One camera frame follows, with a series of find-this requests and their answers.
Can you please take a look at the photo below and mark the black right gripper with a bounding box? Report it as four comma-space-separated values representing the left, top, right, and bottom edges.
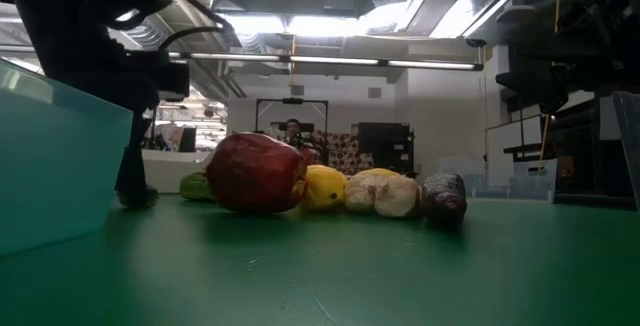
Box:
494, 0, 640, 115

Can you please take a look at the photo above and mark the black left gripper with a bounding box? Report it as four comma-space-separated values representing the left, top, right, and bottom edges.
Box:
37, 15, 161, 195

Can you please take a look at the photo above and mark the light green cucumber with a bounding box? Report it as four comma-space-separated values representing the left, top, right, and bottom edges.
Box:
178, 170, 216, 203

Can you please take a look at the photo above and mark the red apple yellow patch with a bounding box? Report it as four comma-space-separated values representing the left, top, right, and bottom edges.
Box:
205, 132, 310, 215

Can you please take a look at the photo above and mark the yellow lemon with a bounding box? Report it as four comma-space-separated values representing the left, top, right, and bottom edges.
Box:
299, 164, 349, 212
360, 167, 401, 180

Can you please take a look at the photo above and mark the purple eggplant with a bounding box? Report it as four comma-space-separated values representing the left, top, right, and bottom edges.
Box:
422, 173, 468, 227

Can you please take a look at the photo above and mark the white garlic bulb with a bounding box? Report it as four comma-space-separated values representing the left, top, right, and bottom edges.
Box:
373, 175, 422, 219
343, 171, 384, 215

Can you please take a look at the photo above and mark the white plastic bin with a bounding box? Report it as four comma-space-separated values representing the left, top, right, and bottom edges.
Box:
142, 149, 214, 195

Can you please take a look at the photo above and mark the light teal plastic bin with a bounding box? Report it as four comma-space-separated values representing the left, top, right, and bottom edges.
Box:
0, 58, 135, 258

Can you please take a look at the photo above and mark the white cabinet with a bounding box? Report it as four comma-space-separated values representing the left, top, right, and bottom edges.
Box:
485, 114, 545, 198

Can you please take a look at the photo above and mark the black shelf unit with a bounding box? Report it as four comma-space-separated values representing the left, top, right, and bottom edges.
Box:
552, 96, 636, 211

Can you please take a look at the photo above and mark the smoky grey plastic bin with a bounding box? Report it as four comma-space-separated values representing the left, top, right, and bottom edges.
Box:
608, 90, 640, 212

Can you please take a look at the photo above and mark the clear plastic bin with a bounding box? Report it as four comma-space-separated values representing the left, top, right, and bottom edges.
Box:
434, 155, 559, 201

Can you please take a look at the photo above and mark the person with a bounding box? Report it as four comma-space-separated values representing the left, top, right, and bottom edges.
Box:
279, 118, 314, 150

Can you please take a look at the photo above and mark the ceiling light strip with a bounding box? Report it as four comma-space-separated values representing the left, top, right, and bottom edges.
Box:
168, 51, 485, 72

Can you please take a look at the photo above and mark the patterned bean bag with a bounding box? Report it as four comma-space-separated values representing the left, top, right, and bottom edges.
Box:
319, 133, 375, 176

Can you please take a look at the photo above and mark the black cabinet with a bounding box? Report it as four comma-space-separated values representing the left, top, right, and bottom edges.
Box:
355, 121, 416, 178

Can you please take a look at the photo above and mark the green table mat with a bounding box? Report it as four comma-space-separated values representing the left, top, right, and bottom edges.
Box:
0, 193, 640, 326

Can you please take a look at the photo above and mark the yellow hanging strap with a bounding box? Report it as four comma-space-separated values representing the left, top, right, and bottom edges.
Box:
538, 0, 564, 163

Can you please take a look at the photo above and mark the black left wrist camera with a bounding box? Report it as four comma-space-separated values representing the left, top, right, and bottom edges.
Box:
144, 50, 191, 103

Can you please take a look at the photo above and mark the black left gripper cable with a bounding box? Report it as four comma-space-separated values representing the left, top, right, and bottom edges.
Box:
107, 0, 236, 52

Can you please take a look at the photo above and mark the black gantry frame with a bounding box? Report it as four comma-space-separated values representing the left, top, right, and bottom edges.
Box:
254, 97, 330, 135

